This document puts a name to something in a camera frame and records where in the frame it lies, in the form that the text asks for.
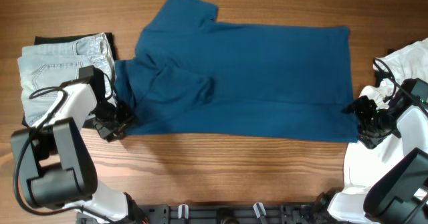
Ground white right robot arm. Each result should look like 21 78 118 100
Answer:
327 96 427 223

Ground light blue folded jeans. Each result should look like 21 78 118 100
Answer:
17 32 116 127

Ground white crumpled garment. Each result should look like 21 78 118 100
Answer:
342 39 427 195

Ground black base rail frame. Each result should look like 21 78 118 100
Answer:
76 202 335 224

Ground blue t-shirt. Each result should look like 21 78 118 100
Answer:
115 0 358 142

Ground black folded garment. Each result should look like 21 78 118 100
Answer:
21 31 118 130

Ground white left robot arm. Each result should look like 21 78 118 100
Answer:
11 78 146 223

